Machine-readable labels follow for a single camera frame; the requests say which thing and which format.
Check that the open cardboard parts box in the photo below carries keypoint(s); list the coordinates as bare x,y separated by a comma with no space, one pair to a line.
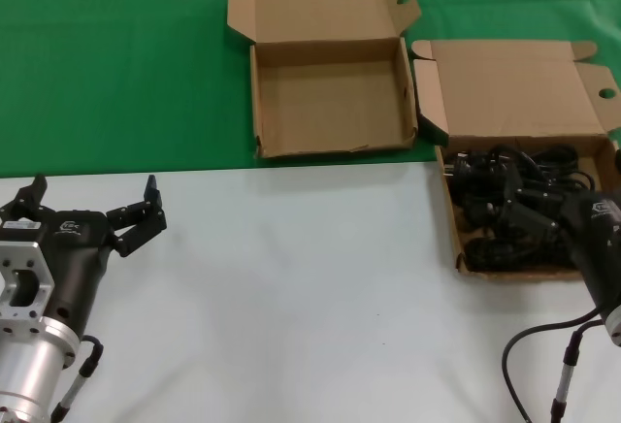
509,88

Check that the green tablecloth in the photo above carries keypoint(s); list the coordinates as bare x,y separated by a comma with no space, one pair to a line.
121,78

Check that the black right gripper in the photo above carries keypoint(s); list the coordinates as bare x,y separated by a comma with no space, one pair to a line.
594,248

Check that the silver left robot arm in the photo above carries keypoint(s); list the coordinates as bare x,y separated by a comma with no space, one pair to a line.
29,369

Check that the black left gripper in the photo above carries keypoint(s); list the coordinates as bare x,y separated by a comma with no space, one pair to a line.
77,272

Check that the cardboard box with torn corner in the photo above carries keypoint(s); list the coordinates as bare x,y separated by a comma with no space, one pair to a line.
330,88

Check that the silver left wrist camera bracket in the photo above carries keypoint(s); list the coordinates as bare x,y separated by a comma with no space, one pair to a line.
42,268

